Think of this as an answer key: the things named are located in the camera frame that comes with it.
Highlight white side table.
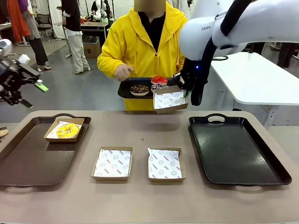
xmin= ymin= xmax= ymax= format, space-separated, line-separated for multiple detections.
xmin=210 ymin=51 xmax=299 ymax=128

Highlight person's right forearm yellow sleeve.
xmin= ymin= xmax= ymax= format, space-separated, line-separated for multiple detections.
xmin=97 ymin=53 xmax=121 ymax=78

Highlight brown cardboard carton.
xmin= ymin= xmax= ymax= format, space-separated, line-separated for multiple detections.
xmin=83 ymin=37 xmax=102 ymax=58

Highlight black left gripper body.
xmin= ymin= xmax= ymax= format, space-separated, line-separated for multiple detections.
xmin=0 ymin=59 xmax=23 ymax=101

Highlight black hand-held tray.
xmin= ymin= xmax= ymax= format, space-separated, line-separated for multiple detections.
xmin=117 ymin=77 xmax=185 ymax=100

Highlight person in yellow hoodie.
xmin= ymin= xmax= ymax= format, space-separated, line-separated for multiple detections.
xmin=97 ymin=0 xmax=189 ymax=112

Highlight dark donut pink white sprinkles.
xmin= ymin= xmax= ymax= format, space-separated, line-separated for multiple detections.
xmin=150 ymin=83 xmax=170 ymax=93

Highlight figure in orange and grey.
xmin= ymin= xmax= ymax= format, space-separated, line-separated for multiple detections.
xmin=7 ymin=0 xmax=52 ymax=70

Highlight brown plastic serving tray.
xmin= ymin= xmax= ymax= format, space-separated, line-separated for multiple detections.
xmin=0 ymin=113 xmax=92 ymax=187

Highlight figure in dark trousers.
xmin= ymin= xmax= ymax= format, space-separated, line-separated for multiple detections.
xmin=277 ymin=42 xmax=299 ymax=69

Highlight person's right hand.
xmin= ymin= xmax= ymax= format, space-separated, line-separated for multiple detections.
xmin=114 ymin=64 xmax=135 ymax=82

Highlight black plastic serving tray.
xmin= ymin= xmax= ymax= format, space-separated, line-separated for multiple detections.
xmin=188 ymin=113 xmax=292 ymax=187

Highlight yellow sprinkled donut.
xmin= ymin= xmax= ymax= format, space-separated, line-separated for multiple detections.
xmin=56 ymin=123 xmax=80 ymax=139

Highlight background table with toys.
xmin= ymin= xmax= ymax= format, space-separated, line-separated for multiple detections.
xmin=80 ymin=16 xmax=110 ymax=47

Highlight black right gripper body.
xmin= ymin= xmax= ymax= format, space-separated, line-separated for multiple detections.
xmin=181 ymin=59 xmax=209 ymax=92

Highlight red glazed donut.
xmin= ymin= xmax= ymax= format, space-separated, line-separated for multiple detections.
xmin=150 ymin=76 xmax=168 ymax=85

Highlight kraft cardboard food box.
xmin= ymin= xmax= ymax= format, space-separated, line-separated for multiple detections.
xmin=91 ymin=146 xmax=134 ymax=181
xmin=43 ymin=118 xmax=85 ymax=143
xmin=153 ymin=85 xmax=189 ymax=114
xmin=147 ymin=147 xmax=187 ymax=182

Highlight chocolate donut orange sprinkles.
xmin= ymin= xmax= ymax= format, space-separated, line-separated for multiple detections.
xmin=130 ymin=84 xmax=150 ymax=97

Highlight figure black top beige trousers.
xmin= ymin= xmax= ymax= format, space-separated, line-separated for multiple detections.
xmin=61 ymin=0 xmax=91 ymax=75

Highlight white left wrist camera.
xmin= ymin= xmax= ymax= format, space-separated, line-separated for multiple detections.
xmin=17 ymin=54 xmax=31 ymax=65

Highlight black cable sleeve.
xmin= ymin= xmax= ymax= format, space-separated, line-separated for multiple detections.
xmin=191 ymin=0 xmax=253 ymax=107

